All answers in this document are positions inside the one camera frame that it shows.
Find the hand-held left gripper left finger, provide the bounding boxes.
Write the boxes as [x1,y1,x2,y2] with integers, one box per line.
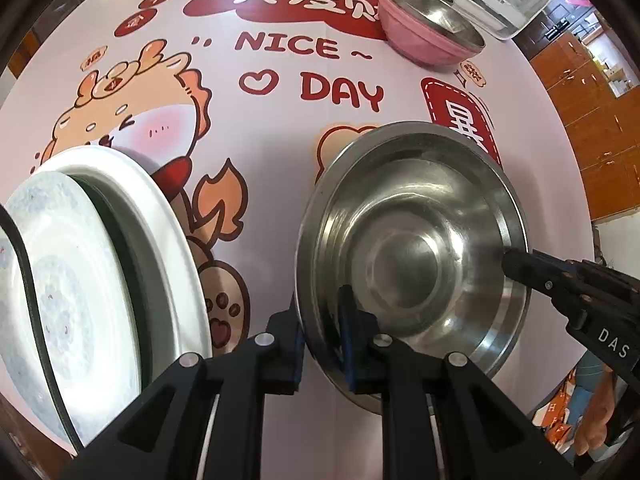
[60,305,307,480]

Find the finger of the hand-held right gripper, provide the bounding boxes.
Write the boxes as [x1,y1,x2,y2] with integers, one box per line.
[500,247,588,313]

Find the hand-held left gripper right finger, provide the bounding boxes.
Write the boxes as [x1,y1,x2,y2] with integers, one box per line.
[337,284,581,480]

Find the large steel bowl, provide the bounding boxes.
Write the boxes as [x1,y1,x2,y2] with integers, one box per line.
[295,121,531,401]

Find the blue patterned white plate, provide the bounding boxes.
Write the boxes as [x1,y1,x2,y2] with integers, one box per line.
[0,170,143,453]

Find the pink steel bowl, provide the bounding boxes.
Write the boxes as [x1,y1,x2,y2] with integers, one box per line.
[377,0,486,67]

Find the person's right forearm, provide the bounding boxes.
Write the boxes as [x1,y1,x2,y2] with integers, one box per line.
[574,372,632,456]

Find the orange paper bag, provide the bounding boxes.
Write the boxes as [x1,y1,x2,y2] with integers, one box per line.
[532,370,601,448]

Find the printed pink tablecloth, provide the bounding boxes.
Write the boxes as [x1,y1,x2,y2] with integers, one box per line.
[0,0,601,466]

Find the dark wooden entrance door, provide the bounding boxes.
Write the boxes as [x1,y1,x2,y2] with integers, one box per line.
[537,0,601,43]

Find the white sterilizer cabinet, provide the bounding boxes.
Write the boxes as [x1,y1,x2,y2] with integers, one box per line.
[417,0,558,41]

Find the wooden wall cabinet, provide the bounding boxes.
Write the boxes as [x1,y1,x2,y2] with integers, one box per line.
[530,0,640,221]

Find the black cable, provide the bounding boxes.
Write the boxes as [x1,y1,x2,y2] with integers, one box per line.
[0,202,83,448]

